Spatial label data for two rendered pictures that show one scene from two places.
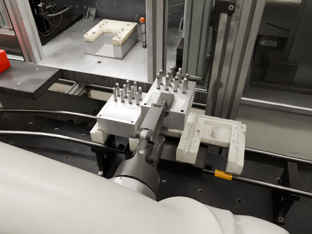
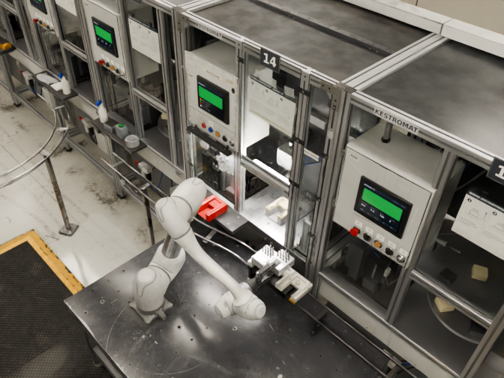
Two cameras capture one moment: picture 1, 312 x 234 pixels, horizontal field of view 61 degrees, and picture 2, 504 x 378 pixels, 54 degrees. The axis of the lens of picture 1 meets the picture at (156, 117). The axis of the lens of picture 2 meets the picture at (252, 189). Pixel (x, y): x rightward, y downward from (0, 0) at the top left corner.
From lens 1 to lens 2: 217 cm
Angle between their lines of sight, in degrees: 21
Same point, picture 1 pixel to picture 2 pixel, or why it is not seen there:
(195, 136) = (287, 280)
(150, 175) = (254, 286)
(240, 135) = (305, 288)
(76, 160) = (241, 268)
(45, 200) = (227, 280)
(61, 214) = (228, 283)
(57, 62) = (248, 216)
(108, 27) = (280, 204)
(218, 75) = (310, 258)
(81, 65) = (259, 222)
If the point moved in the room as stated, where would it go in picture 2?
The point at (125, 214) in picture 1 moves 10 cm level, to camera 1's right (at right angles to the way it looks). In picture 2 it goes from (235, 286) to (254, 295)
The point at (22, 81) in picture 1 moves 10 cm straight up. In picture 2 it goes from (229, 223) to (229, 211)
